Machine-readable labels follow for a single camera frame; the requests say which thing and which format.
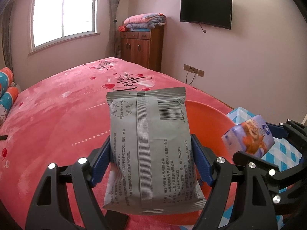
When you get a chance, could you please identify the grey wipes packet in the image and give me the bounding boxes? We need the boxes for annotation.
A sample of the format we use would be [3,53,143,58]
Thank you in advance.
[103,87,207,215]

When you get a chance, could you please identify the black flat object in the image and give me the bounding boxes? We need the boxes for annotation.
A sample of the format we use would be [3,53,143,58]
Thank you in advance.
[106,209,129,230]

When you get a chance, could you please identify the wall power sockets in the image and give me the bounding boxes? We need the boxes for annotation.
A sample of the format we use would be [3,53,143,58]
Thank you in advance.
[183,64,205,78]

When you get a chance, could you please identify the orange plastic bucket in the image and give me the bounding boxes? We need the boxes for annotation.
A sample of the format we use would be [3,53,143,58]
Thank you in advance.
[127,99,238,226]

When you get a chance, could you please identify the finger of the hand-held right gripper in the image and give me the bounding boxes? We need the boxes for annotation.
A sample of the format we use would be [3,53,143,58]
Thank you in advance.
[266,118,307,149]
[233,150,307,192]

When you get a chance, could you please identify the black wall television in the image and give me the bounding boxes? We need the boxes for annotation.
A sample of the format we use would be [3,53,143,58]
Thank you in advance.
[180,0,233,30]

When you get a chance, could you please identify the blue white checked tablecloth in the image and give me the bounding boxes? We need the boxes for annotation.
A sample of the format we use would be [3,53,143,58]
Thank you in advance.
[222,107,304,230]

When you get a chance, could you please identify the brown wooden cabinet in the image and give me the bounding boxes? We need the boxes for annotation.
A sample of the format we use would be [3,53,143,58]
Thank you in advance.
[120,25,165,72]

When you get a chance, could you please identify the blue tissue pack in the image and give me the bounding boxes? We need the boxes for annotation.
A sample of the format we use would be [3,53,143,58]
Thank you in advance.
[221,114,276,159]

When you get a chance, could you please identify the power cable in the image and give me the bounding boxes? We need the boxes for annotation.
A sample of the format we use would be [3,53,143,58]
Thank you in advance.
[185,68,197,85]

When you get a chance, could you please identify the folded pink blue blankets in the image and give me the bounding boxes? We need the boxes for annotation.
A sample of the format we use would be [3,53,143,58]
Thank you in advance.
[123,13,167,30]

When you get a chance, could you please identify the grey curtain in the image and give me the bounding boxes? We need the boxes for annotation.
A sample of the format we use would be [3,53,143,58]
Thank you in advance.
[107,0,125,59]
[0,2,15,75]

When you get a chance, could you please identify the window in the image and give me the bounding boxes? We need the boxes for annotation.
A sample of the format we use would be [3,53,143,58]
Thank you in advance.
[27,0,100,54]

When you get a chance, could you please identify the teal orange cartoon pillow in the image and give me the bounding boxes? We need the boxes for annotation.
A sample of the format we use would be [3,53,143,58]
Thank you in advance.
[0,86,20,125]
[0,67,15,103]

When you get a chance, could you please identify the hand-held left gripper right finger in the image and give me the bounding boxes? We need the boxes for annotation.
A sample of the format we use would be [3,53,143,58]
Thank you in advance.
[191,134,279,230]

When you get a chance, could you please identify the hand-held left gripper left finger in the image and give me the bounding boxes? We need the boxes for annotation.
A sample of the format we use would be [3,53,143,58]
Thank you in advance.
[25,135,112,230]

